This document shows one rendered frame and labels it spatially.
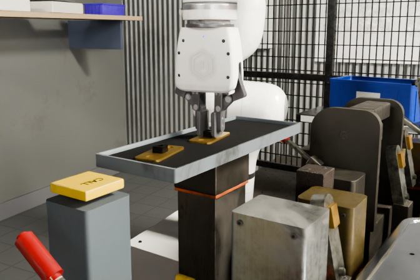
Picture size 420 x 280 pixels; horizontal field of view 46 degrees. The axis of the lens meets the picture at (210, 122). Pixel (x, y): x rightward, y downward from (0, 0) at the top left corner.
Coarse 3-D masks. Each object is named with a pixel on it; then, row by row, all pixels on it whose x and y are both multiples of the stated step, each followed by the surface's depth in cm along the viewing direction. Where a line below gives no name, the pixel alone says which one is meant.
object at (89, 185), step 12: (60, 180) 57; (72, 180) 57; (84, 180) 57; (96, 180) 57; (108, 180) 57; (120, 180) 58; (60, 192) 56; (72, 192) 54; (84, 192) 53; (96, 192) 55; (108, 192) 56
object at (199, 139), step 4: (204, 132) 79; (208, 132) 79; (224, 132) 82; (228, 132) 82; (196, 136) 79; (200, 136) 79; (204, 136) 79; (208, 136) 79; (220, 136) 79; (224, 136) 80; (192, 140) 77; (196, 140) 77; (200, 140) 77; (204, 140) 77; (208, 140) 77; (212, 140) 77; (216, 140) 77
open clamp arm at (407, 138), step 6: (408, 138) 111; (402, 144) 111; (408, 144) 111; (408, 150) 112; (408, 156) 111; (408, 162) 111; (408, 168) 111; (408, 174) 111; (414, 174) 112; (408, 180) 112; (414, 180) 114; (408, 186) 112
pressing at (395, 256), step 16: (400, 224) 85; (416, 224) 86; (400, 240) 79; (416, 240) 79; (384, 256) 73; (400, 256) 74; (416, 256) 74; (368, 272) 68; (384, 272) 69; (400, 272) 69; (416, 272) 69
